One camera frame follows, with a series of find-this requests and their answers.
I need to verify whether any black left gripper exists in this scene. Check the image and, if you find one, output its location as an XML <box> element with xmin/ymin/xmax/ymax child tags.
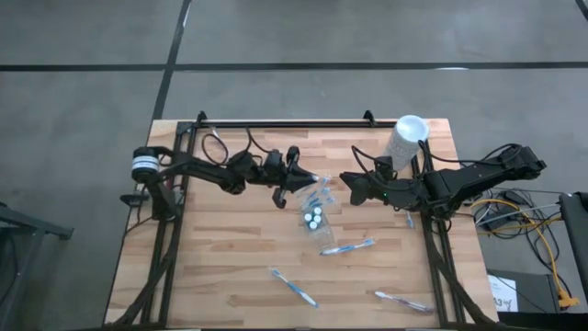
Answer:
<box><xmin>256</xmin><ymin>145</ymin><xmax>319</xmax><ymax>209</ymax></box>

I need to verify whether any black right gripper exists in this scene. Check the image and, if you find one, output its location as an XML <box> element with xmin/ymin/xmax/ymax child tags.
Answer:
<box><xmin>339</xmin><ymin>173</ymin><xmax>408</xmax><ymax>211</ymax></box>

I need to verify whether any clear acrylic organizer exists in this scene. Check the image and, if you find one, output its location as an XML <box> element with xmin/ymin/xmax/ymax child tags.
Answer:
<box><xmin>297</xmin><ymin>174</ymin><xmax>337</xmax><ymax>253</ymax></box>

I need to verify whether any white wrapped cup stack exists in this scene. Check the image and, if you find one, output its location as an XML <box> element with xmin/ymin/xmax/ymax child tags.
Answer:
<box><xmin>383</xmin><ymin>114</ymin><xmax>431</xmax><ymax>172</ymax></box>

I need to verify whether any black power brick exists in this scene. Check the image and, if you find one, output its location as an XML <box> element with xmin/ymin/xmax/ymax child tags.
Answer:
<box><xmin>503</xmin><ymin>190</ymin><xmax>529</xmax><ymax>206</ymax></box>

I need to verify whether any white paper sheet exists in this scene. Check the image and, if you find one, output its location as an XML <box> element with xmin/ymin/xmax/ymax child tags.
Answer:
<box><xmin>487</xmin><ymin>274</ymin><xmax>519</xmax><ymax>314</ymax></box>

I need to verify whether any black floor box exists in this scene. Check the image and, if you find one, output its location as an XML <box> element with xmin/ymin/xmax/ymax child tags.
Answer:
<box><xmin>486</xmin><ymin>268</ymin><xmax>575</xmax><ymax>330</ymax></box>

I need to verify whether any black case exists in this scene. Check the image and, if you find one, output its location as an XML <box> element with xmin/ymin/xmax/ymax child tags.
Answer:
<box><xmin>558</xmin><ymin>191</ymin><xmax>588</xmax><ymax>289</ymax></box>

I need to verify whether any grey metal stand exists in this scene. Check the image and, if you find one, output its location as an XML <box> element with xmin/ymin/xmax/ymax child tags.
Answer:
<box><xmin>0</xmin><ymin>200</ymin><xmax>74</xmax><ymax>331</ymax></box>

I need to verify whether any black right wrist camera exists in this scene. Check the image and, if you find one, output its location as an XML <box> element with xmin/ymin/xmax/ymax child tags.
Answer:
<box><xmin>373</xmin><ymin>155</ymin><xmax>396</xmax><ymax>179</ymax></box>

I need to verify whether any black metal table frame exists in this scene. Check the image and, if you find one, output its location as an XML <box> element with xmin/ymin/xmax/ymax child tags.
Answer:
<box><xmin>104</xmin><ymin>109</ymin><xmax>500</xmax><ymax>330</ymax></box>

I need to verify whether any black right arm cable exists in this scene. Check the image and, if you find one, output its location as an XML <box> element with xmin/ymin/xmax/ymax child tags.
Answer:
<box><xmin>351</xmin><ymin>139</ymin><xmax>523</xmax><ymax>185</ymax></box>

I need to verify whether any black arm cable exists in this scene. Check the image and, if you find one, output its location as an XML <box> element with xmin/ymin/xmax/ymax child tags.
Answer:
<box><xmin>351</xmin><ymin>139</ymin><xmax>523</xmax><ymax>185</ymax></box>
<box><xmin>200</xmin><ymin>127</ymin><xmax>273</xmax><ymax>167</ymax></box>

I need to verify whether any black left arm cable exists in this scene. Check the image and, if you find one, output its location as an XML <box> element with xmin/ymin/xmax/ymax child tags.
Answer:
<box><xmin>200</xmin><ymin>127</ymin><xmax>273</xmax><ymax>167</ymax></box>

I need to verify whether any black floor cable bundle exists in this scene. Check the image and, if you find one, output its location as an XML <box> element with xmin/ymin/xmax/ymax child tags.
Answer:
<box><xmin>472</xmin><ymin>188</ymin><xmax>564</xmax><ymax>240</ymax></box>

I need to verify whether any grey floor cable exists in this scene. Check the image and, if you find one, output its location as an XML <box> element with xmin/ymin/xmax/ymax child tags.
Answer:
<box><xmin>477</xmin><ymin>204</ymin><xmax>562</xmax><ymax>226</ymax></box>

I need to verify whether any yellow floor cable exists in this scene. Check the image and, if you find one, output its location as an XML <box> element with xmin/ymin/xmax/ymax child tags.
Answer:
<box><xmin>468</xmin><ymin>196</ymin><xmax>581</xmax><ymax>308</ymax></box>

